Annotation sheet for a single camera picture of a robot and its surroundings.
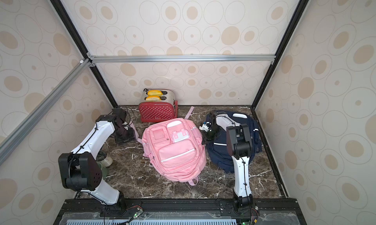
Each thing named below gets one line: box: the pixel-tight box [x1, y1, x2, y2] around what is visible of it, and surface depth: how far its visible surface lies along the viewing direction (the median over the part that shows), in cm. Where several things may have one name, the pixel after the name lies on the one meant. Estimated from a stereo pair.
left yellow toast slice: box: [147, 90, 164, 96], surface depth 104 cm
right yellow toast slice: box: [145, 95, 162, 102], surface depth 100 cm
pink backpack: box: [130, 106, 207, 186], surface depth 91 cm
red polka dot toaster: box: [138, 88, 179, 123], surface depth 102 cm
